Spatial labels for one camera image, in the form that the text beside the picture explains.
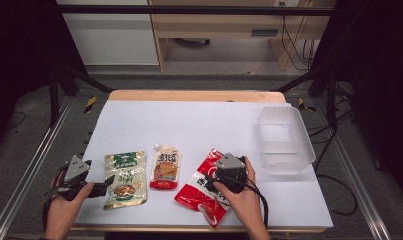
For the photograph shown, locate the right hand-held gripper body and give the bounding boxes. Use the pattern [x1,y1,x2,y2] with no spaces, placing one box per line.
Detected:
[204,152,249,195]

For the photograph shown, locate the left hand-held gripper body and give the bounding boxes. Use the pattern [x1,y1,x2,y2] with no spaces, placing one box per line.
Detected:
[49,154,109,202]

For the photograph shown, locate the green and gold food pouch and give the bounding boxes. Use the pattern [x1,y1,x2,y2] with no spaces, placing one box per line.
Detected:
[103,150,149,211]

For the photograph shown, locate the red and white seasoning pouch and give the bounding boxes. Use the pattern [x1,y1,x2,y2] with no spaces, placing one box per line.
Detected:
[173,148,237,229]

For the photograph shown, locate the orange spout pouch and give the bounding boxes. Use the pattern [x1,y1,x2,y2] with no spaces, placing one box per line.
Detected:
[149,143,183,191]

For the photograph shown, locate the translucent plastic container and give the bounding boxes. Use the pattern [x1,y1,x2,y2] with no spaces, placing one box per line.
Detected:
[257,105,317,175]

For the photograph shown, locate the person's right hand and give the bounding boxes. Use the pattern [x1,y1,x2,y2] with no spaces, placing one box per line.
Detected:
[212,157,265,223]

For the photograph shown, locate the person's left hand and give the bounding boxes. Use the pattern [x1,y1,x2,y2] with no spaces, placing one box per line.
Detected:
[46,169,95,223]

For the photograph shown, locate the white table cover sheet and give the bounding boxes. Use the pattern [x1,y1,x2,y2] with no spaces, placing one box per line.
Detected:
[72,99,334,230]

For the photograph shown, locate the yellow and black floor tape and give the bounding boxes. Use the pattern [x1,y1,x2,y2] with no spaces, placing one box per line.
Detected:
[84,95,98,114]
[297,97,317,113]

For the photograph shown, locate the wooden table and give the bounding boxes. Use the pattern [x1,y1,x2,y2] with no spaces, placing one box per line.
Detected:
[70,89,327,234]

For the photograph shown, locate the white cabinet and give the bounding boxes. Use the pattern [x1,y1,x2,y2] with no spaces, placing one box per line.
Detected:
[56,0,160,67]

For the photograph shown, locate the light wooden desk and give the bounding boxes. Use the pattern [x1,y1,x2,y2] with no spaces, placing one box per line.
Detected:
[148,0,337,72]

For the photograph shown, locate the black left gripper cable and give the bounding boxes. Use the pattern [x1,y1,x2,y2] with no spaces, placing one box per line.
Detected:
[41,166,65,232]

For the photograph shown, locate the black floor cable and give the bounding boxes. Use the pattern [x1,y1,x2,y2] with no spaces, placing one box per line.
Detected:
[308,109,359,217]

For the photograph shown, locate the black hanging wall cables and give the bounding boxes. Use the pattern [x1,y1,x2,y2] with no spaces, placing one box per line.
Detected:
[279,14,319,71]

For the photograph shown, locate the black horizontal frame bar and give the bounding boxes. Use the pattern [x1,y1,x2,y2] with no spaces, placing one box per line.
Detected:
[55,4,337,17]

